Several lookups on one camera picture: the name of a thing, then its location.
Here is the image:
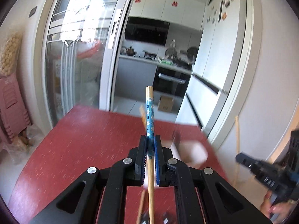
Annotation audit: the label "glass sliding door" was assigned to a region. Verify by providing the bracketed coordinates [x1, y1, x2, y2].
[41, 0, 132, 128]

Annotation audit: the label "blue patterned wooden chopstick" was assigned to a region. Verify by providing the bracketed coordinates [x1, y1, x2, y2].
[146, 86, 155, 224]

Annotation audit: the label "black built-in oven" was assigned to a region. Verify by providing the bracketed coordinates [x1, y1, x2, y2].
[152, 67, 191, 98]

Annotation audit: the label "black range hood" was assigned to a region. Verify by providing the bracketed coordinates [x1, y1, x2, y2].
[125, 16, 170, 46]

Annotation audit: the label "white upper cabinets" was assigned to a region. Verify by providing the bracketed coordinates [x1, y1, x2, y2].
[130, 0, 205, 30]

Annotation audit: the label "grey kitchen counter cabinet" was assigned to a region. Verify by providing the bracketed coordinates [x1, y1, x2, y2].
[115, 55, 157, 102]

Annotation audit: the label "pink plastic stool stack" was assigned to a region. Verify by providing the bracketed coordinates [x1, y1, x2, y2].
[1, 73, 31, 144]

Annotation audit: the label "right hand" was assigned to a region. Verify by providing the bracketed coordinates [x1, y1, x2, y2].
[260, 190, 298, 223]

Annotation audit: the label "white refrigerator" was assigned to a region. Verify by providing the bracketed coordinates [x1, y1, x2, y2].
[176, 0, 246, 136]

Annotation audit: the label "wooden chopstick in caddy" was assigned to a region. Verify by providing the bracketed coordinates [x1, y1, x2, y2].
[139, 105, 147, 128]

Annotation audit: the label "bag of pale balls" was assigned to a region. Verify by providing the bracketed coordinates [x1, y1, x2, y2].
[0, 31, 22, 77]

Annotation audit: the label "cardboard box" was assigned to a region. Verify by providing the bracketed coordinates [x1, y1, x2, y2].
[158, 96, 174, 112]

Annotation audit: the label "pink utensil holder caddy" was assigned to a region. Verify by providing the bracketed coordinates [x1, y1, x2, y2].
[161, 118, 209, 166]

